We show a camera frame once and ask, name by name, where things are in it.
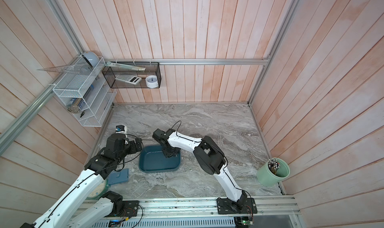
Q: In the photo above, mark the grey round desk clock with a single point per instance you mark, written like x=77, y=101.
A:
x=91, y=58

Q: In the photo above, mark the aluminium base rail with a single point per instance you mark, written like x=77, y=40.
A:
x=271, y=212

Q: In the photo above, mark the black wire mesh basket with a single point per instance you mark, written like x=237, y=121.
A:
x=152, y=68

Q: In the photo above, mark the white tape roll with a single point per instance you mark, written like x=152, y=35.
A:
x=152, y=81

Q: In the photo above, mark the screws on table top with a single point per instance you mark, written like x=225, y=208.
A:
x=192, y=158

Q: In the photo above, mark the green round clock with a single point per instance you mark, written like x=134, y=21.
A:
x=99, y=191

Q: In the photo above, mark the teal plastic storage tray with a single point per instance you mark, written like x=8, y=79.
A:
x=152, y=160

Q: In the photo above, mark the white calculator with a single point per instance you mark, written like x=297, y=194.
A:
x=130, y=79

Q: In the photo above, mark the white wire mesh shelf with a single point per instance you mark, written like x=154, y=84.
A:
x=93, y=89

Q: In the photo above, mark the metal cylinder in shelf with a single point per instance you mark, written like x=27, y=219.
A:
x=75, y=105

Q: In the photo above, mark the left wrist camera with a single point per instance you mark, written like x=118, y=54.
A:
x=121, y=129

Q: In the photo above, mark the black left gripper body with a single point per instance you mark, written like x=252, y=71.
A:
x=129, y=148

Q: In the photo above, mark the green pen holder cup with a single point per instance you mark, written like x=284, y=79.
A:
x=273, y=171

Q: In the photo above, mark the clear straight ruler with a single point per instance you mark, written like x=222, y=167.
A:
x=125, y=66

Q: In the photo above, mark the clear triangle ruler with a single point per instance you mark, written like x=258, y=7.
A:
x=78, y=69

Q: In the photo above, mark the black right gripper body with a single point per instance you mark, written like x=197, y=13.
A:
x=170, y=152

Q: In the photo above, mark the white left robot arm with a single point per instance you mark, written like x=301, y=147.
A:
x=96, y=171

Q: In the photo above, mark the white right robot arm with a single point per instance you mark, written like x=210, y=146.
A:
x=214, y=162

